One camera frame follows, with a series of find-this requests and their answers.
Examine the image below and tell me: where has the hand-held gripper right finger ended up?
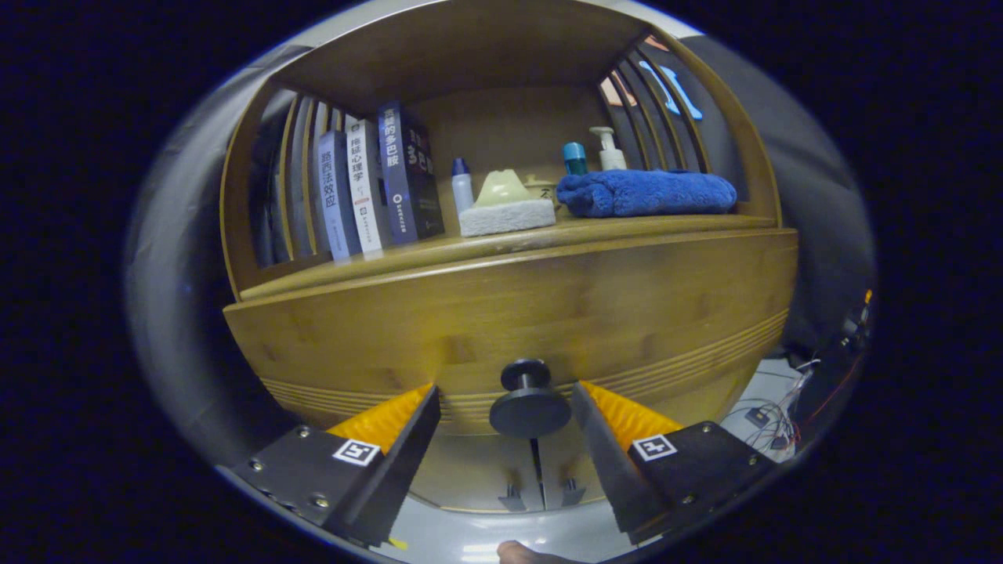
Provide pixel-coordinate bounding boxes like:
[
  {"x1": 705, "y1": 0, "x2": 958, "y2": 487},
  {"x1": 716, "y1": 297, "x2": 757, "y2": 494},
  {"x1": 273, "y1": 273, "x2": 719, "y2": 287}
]
[{"x1": 570, "y1": 381, "x2": 778, "y2": 545}]

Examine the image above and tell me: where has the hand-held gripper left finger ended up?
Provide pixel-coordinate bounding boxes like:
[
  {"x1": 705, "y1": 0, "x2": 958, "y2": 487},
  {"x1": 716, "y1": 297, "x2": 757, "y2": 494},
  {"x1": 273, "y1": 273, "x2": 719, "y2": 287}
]
[{"x1": 227, "y1": 384, "x2": 442, "y2": 548}]

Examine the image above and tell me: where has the wooden drawer with black knob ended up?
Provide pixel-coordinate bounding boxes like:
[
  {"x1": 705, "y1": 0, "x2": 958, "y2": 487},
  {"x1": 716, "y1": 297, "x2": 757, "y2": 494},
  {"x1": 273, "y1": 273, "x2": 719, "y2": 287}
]
[{"x1": 223, "y1": 227, "x2": 798, "y2": 439}]

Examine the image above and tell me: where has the green scrub sponge with handle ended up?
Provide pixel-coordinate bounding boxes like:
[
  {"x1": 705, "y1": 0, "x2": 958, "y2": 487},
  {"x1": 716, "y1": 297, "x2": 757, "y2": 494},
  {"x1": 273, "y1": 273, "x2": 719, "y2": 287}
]
[{"x1": 458, "y1": 169, "x2": 557, "y2": 238}]

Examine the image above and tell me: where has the wooden cabinet door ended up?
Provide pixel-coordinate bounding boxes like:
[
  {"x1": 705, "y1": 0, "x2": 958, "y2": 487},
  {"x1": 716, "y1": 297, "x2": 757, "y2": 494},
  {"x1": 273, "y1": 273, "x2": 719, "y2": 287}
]
[
  {"x1": 407, "y1": 431, "x2": 543, "y2": 514},
  {"x1": 537, "y1": 427, "x2": 620, "y2": 510}
]

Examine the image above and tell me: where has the wooden countertop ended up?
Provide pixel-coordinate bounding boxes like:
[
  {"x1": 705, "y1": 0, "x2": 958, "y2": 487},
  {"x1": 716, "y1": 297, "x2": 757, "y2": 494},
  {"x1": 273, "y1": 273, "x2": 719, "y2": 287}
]
[{"x1": 239, "y1": 213, "x2": 777, "y2": 302}]

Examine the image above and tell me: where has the wooden cabinet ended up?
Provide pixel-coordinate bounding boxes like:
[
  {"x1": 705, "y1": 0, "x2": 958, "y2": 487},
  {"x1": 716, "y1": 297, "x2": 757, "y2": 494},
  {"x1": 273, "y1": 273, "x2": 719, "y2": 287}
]
[{"x1": 219, "y1": 0, "x2": 798, "y2": 514}]

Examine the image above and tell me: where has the dark equipment with orange part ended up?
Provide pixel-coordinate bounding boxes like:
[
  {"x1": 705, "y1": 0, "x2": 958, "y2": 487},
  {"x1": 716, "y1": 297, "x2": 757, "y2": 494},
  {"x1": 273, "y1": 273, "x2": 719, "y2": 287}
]
[{"x1": 791, "y1": 290, "x2": 874, "y2": 439}]

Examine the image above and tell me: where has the light blue book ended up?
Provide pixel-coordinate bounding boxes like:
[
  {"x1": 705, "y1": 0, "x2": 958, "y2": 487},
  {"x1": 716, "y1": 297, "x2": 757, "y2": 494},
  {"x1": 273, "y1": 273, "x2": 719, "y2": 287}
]
[{"x1": 316, "y1": 129, "x2": 363, "y2": 261}]

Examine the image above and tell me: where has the blue folded towel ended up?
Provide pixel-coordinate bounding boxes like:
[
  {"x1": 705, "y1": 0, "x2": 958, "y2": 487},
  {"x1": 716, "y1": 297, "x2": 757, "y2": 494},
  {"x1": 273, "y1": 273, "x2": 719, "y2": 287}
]
[{"x1": 556, "y1": 169, "x2": 738, "y2": 219}]

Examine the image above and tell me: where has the white bottle with blue cap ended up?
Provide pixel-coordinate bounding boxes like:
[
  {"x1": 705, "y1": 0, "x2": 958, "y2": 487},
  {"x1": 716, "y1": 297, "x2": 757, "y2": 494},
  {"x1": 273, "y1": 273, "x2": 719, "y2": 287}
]
[{"x1": 451, "y1": 158, "x2": 475, "y2": 214}]

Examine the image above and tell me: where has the white book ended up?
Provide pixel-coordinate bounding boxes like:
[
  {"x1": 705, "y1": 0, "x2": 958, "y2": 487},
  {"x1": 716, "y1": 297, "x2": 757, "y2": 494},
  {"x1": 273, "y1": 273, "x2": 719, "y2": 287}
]
[{"x1": 345, "y1": 117, "x2": 393, "y2": 253}]

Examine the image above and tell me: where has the beige lidded tea cup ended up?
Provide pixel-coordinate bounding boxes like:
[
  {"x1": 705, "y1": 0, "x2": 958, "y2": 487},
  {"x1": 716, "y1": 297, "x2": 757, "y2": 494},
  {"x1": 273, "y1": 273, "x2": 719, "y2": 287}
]
[{"x1": 523, "y1": 175, "x2": 559, "y2": 208}]

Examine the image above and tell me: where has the dark blue book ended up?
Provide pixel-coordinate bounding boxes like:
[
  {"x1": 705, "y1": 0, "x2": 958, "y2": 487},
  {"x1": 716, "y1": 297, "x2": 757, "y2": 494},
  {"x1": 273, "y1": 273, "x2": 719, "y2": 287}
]
[{"x1": 378, "y1": 102, "x2": 446, "y2": 245}]

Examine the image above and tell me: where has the white pump bottle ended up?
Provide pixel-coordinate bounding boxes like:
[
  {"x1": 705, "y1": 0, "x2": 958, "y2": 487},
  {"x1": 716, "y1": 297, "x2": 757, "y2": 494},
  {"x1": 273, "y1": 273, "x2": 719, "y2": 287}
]
[{"x1": 589, "y1": 126, "x2": 628, "y2": 172}]

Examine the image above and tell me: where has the black backdrop cloth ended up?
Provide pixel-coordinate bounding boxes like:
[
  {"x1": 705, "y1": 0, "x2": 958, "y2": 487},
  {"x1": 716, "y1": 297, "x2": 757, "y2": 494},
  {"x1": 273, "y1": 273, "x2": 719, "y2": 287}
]
[{"x1": 125, "y1": 31, "x2": 877, "y2": 471}]

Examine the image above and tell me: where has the tangle of floor cables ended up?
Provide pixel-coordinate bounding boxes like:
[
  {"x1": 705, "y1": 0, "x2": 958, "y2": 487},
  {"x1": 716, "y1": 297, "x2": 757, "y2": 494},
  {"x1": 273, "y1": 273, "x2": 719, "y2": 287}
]
[{"x1": 721, "y1": 359, "x2": 820, "y2": 463}]

